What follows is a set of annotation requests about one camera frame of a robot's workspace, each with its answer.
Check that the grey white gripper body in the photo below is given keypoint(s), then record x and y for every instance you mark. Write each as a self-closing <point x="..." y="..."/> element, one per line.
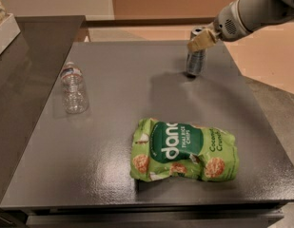
<point x="226" y="26"/>

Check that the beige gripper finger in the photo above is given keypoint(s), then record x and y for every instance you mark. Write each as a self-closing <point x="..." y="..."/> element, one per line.
<point x="203" y="39"/>

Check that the silver blue redbull can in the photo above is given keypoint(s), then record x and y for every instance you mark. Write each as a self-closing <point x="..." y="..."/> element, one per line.
<point x="195" y="63"/>

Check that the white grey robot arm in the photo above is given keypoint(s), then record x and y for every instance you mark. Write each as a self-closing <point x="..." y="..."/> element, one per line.
<point x="257" y="14"/>

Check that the clear plastic water bottle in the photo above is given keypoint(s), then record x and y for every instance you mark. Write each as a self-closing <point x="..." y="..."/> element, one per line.
<point x="75" y="97"/>

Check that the green rice chips bag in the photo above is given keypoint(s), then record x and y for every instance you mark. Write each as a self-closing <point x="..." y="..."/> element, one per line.
<point x="161" y="150"/>

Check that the white box on counter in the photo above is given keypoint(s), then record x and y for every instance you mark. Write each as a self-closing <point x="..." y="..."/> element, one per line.
<point x="9" y="28"/>

